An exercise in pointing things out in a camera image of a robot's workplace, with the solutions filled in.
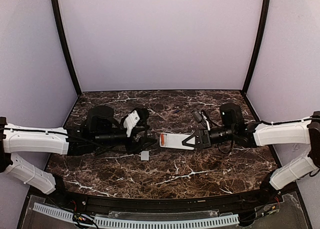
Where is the black frame post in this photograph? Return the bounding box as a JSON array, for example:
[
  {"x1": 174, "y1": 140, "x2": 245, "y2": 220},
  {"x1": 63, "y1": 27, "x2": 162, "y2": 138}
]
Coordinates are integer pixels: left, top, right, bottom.
[
  {"x1": 242, "y1": 0, "x2": 272, "y2": 96},
  {"x1": 51, "y1": 0, "x2": 82, "y2": 97}
]

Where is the white remote control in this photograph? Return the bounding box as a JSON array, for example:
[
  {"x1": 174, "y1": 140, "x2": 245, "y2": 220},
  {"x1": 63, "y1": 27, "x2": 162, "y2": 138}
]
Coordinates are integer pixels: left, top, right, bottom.
[{"x1": 159, "y1": 133, "x2": 190, "y2": 150}]

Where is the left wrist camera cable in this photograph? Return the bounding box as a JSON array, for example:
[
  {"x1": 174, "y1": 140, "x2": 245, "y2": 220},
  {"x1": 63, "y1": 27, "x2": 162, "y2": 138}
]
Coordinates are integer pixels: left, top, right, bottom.
[{"x1": 134, "y1": 107, "x2": 153, "y2": 150}]

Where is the white battery cover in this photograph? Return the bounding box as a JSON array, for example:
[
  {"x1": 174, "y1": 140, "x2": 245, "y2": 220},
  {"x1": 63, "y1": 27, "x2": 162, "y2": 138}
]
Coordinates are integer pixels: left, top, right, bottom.
[{"x1": 140, "y1": 150, "x2": 150, "y2": 161}]

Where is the left black frame post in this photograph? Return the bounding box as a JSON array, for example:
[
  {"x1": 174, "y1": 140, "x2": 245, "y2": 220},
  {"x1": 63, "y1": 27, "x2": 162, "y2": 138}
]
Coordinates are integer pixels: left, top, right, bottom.
[{"x1": 51, "y1": 0, "x2": 82, "y2": 97}]

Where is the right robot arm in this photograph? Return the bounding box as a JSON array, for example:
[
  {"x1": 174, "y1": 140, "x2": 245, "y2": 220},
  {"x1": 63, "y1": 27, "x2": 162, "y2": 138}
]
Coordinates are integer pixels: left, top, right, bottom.
[{"x1": 182, "y1": 103, "x2": 320, "y2": 204}]

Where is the black front rail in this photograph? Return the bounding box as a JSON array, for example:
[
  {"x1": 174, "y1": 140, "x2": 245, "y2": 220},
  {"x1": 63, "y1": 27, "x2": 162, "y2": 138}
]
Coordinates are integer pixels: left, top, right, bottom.
[{"x1": 24, "y1": 182, "x2": 298, "y2": 219}]

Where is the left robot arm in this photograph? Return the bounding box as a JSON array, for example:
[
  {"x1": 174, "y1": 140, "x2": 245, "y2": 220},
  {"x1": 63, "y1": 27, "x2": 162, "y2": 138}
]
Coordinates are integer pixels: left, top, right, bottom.
[{"x1": 0, "y1": 105, "x2": 156, "y2": 195}]

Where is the orange battery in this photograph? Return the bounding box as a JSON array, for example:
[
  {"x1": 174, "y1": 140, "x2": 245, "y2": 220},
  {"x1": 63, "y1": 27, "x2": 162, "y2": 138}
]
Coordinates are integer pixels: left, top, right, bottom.
[{"x1": 160, "y1": 133, "x2": 165, "y2": 147}]

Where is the right black frame post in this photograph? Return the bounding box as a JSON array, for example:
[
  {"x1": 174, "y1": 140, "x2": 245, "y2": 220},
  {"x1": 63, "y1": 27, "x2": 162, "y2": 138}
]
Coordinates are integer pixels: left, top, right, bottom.
[{"x1": 242, "y1": 0, "x2": 272, "y2": 96}]

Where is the white cable duct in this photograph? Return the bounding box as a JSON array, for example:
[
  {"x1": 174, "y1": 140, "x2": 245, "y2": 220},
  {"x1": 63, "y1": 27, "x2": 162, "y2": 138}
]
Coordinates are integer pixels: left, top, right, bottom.
[{"x1": 32, "y1": 202, "x2": 240, "y2": 229}]

